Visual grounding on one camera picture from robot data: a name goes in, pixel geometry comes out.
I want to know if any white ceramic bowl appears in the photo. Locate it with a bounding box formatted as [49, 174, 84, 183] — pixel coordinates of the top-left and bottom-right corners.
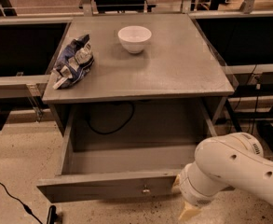
[117, 25, 152, 54]

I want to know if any black cable behind cabinet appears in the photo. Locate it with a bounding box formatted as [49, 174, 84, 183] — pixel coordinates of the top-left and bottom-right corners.
[85, 100, 136, 136]

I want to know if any grey top drawer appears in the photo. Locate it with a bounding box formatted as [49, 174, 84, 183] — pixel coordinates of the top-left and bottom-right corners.
[37, 100, 216, 203]

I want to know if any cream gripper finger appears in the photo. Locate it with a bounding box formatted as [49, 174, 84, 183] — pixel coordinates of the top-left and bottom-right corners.
[178, 202, 201, 221]
[171, 175, 181, 194]

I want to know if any blue crumpled chip bag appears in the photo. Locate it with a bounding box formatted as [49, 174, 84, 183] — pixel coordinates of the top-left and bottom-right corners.
[52, 34, 94, 90]

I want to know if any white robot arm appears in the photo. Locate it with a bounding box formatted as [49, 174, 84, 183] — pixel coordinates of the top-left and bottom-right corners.
[172, 133, 273, 221]

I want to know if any black floor cable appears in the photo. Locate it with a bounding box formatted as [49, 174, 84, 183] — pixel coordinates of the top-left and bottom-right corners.
[0, 173, 44, 224]

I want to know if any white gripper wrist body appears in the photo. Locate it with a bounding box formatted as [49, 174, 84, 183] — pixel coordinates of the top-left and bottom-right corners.
[179, 162, 226, 208]

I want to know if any black post on floor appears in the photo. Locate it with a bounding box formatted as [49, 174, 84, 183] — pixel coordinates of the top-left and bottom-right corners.
[47, 205, 58, 224]

